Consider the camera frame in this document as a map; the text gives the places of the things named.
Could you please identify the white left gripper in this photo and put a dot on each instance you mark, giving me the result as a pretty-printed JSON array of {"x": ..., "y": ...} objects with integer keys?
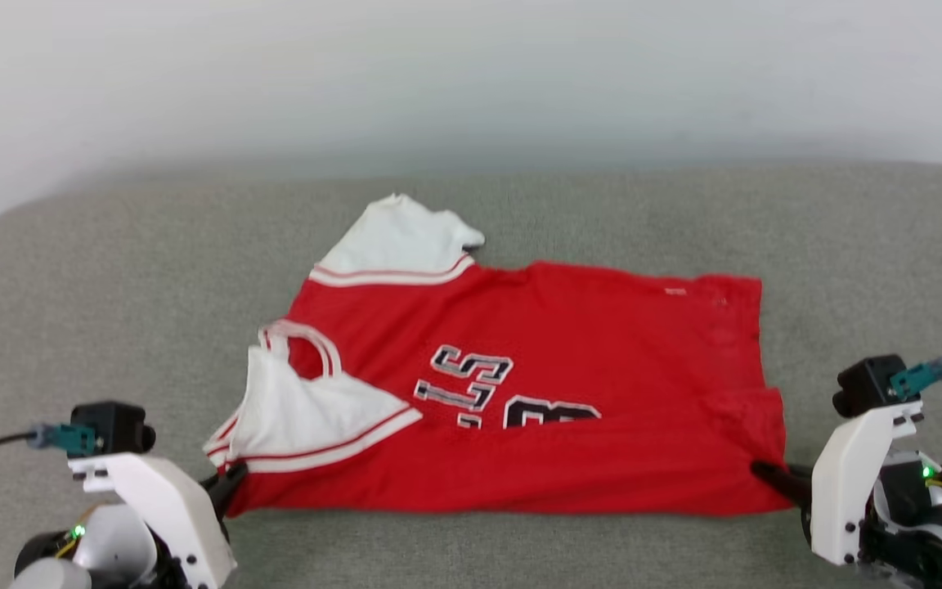
[{"x": 164, "y": 507}]

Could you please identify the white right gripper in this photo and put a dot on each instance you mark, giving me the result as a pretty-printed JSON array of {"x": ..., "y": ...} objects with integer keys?
[{"x": 843, "y": 483}]

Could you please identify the red and white jersey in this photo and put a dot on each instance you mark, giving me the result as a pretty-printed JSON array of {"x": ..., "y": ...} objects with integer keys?
[{"x": 643, "y": 352}]

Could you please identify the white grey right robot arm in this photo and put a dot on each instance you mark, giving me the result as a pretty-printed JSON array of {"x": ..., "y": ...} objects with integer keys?
[{"x": 929, "y": 532}]

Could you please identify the grey fabric sofa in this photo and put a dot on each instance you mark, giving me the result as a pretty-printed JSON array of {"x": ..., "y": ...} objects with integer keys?
[{"x": 471, "y": 213}]

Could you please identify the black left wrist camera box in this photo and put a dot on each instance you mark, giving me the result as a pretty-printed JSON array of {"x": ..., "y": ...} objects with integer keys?
[{"x": 115, "y": 427}]

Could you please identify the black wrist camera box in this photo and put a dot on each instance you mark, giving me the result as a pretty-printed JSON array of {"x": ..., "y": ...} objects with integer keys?
[
  {"x": 867, "y": 384},
  {"x": 115, "y": 427}
]

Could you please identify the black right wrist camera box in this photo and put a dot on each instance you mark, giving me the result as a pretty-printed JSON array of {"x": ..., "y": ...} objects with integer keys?
[{"x": 867, "y": 384}]

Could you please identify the teal left camera connector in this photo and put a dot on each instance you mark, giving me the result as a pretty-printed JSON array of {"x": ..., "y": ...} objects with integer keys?
[{"x": 66, "y": 439}]

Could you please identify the teal camera connector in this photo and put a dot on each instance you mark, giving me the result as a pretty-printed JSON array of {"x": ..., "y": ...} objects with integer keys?
[
  {"x": 921, "y": 378},
  {"x": 66, "y": 439}
]

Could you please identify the teal right camera connector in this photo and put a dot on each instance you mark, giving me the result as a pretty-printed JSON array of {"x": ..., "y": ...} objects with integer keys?
[{"x": 921, "y": 378}]

